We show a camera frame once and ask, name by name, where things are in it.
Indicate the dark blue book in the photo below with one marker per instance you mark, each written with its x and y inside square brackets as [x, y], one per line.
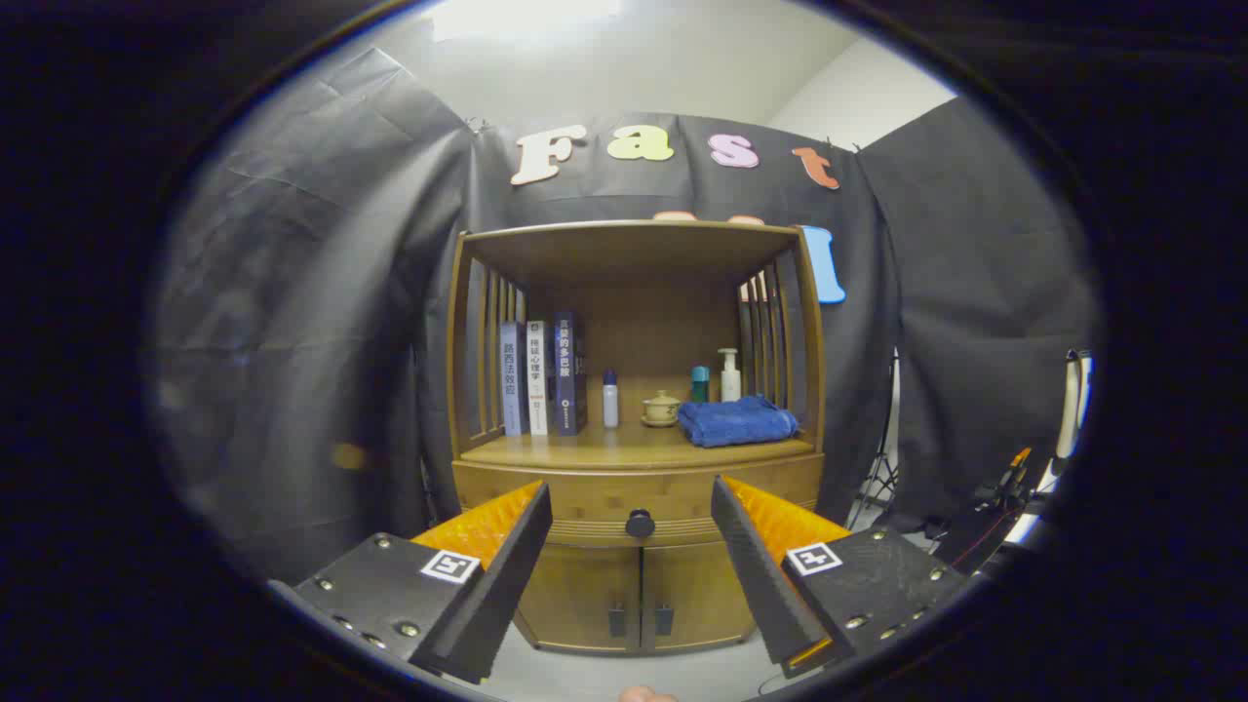
[565, 380]

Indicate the white bottle blue cap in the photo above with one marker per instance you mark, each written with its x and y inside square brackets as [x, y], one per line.
[610, 405]

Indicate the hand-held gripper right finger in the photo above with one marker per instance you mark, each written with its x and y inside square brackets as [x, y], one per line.
[756, 575]

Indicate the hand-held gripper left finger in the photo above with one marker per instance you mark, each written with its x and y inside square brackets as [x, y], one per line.
[507, 585]

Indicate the black backdrop cloth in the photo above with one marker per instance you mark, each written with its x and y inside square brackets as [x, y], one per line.
[292, 341]

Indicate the wooden cabinet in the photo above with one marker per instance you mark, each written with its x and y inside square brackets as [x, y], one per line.
[585, 253]

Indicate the wooden drawer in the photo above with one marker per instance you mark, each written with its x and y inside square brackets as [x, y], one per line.
[604, 492]

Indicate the white pump bottle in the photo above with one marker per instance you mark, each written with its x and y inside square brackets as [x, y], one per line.
[730, 382]

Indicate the beige lidded teacup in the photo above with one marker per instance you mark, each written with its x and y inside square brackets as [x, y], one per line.
[661, 409]

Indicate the wooden countertop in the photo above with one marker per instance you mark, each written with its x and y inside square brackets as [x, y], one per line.
[624, 447]

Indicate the light blue book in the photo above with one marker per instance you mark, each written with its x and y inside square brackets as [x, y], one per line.
[512, 390]

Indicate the white curved stand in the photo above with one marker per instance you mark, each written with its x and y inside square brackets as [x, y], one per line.
[1071, 409]

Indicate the blue folded towel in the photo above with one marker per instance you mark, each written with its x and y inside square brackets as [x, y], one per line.
[736, 421]

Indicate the wooden cabinet door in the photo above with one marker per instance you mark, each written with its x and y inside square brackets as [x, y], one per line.
[697, 590]
[580, 595]

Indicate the white book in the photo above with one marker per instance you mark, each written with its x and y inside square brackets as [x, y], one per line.
[537, 390]

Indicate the teal bottle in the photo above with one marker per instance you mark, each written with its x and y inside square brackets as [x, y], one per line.
[699, 383]

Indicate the black tripod stand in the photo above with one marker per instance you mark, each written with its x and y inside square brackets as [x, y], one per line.
[882, 478]

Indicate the black device orange tip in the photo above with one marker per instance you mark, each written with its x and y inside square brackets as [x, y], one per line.
[985, 526]

